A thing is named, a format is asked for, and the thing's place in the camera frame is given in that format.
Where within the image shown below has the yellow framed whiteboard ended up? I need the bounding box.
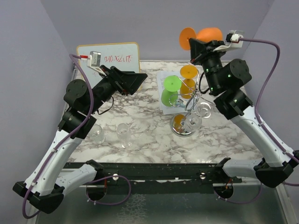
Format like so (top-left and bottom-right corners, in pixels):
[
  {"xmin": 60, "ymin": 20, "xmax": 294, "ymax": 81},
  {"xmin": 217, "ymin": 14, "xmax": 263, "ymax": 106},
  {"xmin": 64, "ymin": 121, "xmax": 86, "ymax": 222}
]
[{"xmin": 76, "ymin": 42, "xmax": 142, "ymax": 92}]

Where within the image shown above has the yellow plastic wine glass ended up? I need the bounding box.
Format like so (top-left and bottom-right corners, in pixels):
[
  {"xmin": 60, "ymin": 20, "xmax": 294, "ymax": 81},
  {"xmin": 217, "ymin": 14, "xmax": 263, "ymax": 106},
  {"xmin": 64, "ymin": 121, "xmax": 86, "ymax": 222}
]
[{"xmin": 180, "ymin": 65, "xmax": 198, "ymax": 99}]

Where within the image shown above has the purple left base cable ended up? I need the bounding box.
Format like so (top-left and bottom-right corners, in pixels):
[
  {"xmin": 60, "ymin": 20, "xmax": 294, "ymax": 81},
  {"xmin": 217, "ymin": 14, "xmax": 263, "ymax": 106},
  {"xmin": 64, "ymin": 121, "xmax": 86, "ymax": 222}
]
[{"xmin": 85, "ymin": 174, "xmax": 132, "ymax": 206}]

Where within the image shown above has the printed paper sheet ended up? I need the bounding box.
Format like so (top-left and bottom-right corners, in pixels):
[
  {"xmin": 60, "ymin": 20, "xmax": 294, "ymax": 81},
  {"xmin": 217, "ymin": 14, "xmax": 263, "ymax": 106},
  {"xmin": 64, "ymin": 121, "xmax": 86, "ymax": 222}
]
[{"xmin": 156, "ymin": 70, "xmax": 187, "ymax": 115}]

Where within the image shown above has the chrome wine glass rack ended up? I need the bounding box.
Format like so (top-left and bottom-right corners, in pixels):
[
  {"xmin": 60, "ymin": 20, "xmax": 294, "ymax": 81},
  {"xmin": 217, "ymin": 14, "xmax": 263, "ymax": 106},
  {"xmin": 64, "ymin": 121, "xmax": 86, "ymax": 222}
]
[{"xmin": 170, "ymin": 71, "xmax": 208, "ymax": 137}]

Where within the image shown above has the orange plastic wine glass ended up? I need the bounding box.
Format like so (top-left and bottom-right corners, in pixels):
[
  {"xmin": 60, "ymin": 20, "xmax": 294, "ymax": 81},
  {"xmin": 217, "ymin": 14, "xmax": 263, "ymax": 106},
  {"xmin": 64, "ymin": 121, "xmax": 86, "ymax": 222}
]
[{"xmin": 179, "ymin": 27, "xmax": 223, "ymax": 50}]

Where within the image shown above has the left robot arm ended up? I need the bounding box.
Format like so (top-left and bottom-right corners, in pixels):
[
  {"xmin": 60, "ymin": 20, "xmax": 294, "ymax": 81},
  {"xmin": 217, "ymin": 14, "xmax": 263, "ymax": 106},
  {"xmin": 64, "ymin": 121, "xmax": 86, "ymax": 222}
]
[{"xmin": 13, "ymin": 65, "xmax": 147, "ymax": 214}]

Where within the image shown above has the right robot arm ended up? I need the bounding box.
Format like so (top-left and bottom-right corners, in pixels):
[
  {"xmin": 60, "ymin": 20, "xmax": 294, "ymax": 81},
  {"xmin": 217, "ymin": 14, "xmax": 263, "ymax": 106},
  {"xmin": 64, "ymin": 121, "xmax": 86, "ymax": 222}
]
[{"xmin": 188, "ymin": 38, "xmax": 299, "ymax": 188}]

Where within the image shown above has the clear hung wine glass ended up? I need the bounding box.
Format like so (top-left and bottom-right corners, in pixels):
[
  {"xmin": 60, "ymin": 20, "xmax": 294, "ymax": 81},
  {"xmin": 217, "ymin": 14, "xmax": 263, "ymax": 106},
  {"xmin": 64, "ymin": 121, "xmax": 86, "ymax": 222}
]
[{"xmin": 183, "ymin": 113, "xmax": 202, "ymax": 132}]

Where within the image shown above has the black mounting rail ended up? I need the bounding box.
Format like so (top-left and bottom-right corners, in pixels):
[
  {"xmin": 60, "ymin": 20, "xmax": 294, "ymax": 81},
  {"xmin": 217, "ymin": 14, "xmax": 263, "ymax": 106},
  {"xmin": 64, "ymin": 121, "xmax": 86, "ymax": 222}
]
[{"xmin": 63, "ymin": 162, "xmax": 255, "ymax": 194}]

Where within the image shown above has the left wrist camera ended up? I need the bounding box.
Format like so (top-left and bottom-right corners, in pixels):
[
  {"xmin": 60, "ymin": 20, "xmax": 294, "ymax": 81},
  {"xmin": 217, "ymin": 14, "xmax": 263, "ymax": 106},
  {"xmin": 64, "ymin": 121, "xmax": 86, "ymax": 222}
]
[{"xmin": 87, "ymin": 51, "xmax": 101, "ymax": 71}]

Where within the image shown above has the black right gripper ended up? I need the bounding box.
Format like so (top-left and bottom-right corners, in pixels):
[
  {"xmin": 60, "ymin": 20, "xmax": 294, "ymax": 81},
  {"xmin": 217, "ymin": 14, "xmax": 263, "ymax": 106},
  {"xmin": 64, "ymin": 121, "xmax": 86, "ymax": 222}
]
[{"xmin": 191, "ymin": 37, "xmax": 229, "ymax": 93}]

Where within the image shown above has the green plastic wine glass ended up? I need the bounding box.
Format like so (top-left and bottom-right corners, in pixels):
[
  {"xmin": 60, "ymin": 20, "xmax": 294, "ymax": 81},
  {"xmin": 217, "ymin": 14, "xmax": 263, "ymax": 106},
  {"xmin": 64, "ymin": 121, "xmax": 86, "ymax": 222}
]
[{"xmin": 161, "ymin": 75, "xmax": 182, "ymax": 107}]

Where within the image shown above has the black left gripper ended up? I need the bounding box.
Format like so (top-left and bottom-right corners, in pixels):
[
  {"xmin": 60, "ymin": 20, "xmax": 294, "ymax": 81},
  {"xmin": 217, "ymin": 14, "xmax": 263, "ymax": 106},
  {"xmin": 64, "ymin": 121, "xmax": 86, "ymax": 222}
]
[{"xmin": 87, "ymin": 64, "xmax": 148, "ymax": 114}]

